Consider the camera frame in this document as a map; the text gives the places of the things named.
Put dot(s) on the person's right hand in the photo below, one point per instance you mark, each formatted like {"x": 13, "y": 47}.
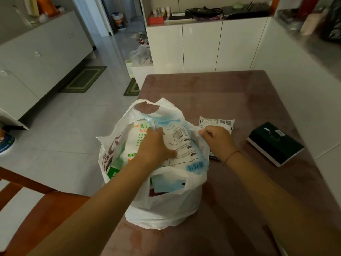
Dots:
{"x": 221, "y": 143}

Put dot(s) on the person's left hand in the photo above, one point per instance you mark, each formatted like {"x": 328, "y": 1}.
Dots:
{"x": 154, "y": 149}

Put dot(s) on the blue striped pack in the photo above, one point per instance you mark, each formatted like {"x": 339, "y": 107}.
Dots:
{"x": 214, "y": 156}

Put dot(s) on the white labelled pouch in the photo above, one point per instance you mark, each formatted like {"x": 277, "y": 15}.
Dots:
{"x": 218, "y": 122}

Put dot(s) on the green white cotton pack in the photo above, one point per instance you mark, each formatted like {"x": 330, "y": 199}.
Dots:
{"x": 133, "y": 141}

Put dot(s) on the light blue white pack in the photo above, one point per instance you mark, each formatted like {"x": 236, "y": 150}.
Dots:
{"x": 183, "y": 146}

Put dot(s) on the dark green box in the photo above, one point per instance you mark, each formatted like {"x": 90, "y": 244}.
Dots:
{"x": 274, "y": 143}

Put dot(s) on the white plastic shopping bag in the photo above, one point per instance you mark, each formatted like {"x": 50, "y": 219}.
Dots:
{"x": 165, "y": 207}

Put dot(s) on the person's left forearm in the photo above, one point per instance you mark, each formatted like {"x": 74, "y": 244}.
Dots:
{"x": 88, "y": 218}

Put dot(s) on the person's right forearm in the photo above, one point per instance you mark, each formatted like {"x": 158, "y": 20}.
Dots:
{"x": 279, "y": 205}

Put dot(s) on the clear plastic bag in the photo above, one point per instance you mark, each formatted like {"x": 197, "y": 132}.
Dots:
{"x": 141, "y": 54}

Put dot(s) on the black patterned bag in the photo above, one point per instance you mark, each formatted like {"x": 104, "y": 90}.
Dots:
{"x": 333, "y": 21}

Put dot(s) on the reddish brown table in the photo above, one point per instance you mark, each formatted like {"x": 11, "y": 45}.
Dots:
{"x": 226, "y": 90}

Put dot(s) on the small green floor mat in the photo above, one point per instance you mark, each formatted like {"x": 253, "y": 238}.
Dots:
{"x": 131, "y": 87}

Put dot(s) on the white square box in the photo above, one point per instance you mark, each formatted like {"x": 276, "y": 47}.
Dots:
{"x": 141, "y": 73}

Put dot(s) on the white counter unit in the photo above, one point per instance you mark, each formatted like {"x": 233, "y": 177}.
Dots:
{"x": 298, "y": 90}

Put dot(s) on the white door cabinet row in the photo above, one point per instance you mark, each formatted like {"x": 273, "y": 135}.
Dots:
{"x": 202, "y": 47}

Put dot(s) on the large green floor mat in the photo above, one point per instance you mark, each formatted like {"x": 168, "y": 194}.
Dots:
{"x": 84, "y": 79}

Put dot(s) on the red box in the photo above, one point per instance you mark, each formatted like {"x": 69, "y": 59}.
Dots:
{"x": 156, "y": 19}

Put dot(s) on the black white flat box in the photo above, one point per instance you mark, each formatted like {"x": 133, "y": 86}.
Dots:
{"x": 178, "y": 18}

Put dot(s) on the grey tray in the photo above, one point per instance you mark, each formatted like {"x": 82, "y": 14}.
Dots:
{"x": 246, "y": 11}

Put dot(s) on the orange wooden chair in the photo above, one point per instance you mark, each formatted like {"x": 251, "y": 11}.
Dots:
{"x": 34, "y": 215}

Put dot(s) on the white sideboard cabinet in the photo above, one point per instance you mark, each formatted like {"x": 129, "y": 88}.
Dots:
{"x": 40, "y": 63}

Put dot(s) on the white orange blue bucket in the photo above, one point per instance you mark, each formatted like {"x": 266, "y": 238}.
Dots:
{"x": 6, "y": 142}

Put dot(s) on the beige bottle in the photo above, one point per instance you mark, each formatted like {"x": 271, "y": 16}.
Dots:
{"x": 310, "y": 23}

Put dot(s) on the red cylinder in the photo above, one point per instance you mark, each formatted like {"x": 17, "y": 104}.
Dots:
{"x": 307, "y": 6}

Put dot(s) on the orange packet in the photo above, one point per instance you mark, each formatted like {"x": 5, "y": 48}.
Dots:
{"x": 47, "y": 6}

